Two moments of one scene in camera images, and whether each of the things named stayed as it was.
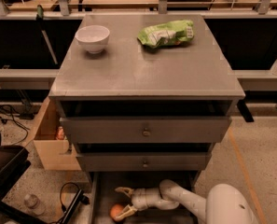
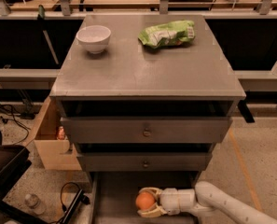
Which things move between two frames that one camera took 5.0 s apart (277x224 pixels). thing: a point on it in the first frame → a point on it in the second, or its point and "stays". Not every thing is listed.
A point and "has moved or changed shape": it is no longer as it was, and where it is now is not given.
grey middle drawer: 144,161 stays
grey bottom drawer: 103,195 stays
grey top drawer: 145,130 stays
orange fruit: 116,210 has moved or changed shape
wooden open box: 54,153 stays
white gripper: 140,199 → 170,200
